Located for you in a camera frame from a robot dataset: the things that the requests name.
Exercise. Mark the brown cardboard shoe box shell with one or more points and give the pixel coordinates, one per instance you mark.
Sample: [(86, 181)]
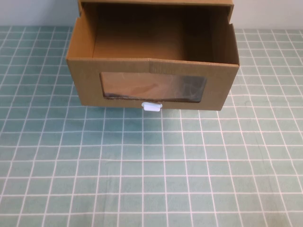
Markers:
[(154, 2)]

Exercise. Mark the cardboard drawer with window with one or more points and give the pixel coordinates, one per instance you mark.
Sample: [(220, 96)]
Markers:
[(123, 67)]

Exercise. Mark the green checked tablecloth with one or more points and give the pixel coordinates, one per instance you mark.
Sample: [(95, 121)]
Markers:
[(151, 177)]

